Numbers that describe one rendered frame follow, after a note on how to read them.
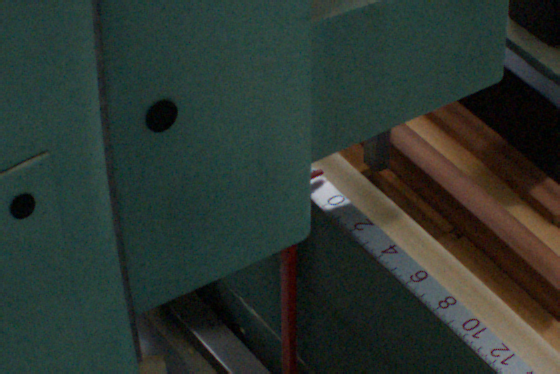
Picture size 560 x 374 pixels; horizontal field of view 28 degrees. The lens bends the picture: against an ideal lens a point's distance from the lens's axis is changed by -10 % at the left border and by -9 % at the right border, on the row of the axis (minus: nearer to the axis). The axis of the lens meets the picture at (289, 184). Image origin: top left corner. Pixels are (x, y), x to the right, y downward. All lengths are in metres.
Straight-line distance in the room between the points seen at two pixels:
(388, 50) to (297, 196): 0.08
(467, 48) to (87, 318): 0.23
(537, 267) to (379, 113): 0.10
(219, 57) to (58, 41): 0.10
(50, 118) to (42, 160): 0.01
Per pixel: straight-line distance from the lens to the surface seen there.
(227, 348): 0.66
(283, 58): 0.40
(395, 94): 0.50
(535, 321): 0.51
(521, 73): 0.56
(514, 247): 0.52
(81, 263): 0.34
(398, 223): 0.54
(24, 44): 0.29
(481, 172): 0.57
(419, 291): 0.50
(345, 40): 0.46
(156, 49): 0.36
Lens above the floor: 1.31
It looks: 40 degrees down
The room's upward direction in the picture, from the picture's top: straight up
